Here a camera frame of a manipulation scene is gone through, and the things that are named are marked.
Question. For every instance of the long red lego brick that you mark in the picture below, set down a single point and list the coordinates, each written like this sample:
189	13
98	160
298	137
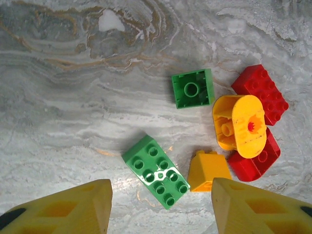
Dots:
263	90

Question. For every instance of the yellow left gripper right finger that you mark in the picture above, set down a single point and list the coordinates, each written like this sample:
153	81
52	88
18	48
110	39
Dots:
263	212

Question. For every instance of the red arch lego brick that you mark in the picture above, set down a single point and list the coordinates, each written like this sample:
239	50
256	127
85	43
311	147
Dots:
253	165

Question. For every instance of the yellow rounded flame-print brick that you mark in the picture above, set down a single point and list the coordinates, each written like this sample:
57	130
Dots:
246	126

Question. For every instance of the yellow sloped lego brick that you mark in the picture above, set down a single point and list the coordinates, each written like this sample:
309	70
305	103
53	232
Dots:
209	170

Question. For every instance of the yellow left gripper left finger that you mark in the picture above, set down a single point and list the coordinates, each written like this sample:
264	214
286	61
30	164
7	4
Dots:
61	212

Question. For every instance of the square green lego brick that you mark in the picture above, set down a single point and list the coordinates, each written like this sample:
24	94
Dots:
192	89

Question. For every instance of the long green lego brick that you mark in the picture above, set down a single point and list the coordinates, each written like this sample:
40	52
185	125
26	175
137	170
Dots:
156	173

